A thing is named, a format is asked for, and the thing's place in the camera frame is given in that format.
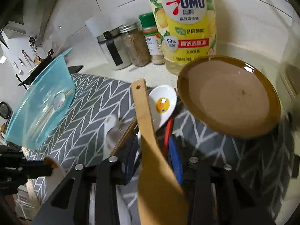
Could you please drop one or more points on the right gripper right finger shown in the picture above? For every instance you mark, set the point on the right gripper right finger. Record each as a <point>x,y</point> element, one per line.
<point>215,195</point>

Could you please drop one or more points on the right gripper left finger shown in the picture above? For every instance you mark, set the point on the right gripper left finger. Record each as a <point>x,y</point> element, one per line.
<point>89,195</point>

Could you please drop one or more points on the white spoon bear print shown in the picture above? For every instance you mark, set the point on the white spoon bear print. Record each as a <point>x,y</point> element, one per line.
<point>58,174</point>

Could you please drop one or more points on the wooden spatula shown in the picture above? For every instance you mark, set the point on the wooden spatula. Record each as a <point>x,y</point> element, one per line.
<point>161,200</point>

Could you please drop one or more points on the large white plastic ladle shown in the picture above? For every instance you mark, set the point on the large white plastic ladle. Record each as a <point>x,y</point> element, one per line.
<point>112,135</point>

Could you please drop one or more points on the white spoon yellow duck print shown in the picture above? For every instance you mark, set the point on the white spoon yellow duck print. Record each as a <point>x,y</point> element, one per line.
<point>162,103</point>

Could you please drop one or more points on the teal translucent plastic bowl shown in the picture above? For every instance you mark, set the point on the teal translucent plastic bowl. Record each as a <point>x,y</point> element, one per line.
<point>44,105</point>

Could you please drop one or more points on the grey herringbone place mat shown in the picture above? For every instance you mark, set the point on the grey herringbone place mat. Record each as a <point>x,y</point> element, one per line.
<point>264,163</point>

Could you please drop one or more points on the brown ceramic plate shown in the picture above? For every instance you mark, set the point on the brown ceramic plate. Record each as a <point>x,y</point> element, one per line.
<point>230,96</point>

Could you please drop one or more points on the glass jar black clasp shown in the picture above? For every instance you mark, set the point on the glass jar black clasp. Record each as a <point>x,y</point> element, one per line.
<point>110,41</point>

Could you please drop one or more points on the glass spice jar metal lid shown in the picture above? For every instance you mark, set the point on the glass spice jar metal lid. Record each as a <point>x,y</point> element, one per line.
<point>135,43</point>

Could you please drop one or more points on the yellow dish soap bottle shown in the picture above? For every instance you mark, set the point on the yellow dish soap bottle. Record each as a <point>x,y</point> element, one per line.
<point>187,30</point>

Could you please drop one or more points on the green cap spice bottle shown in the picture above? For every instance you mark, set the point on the green cap spice bottle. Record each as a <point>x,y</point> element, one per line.
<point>152,38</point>

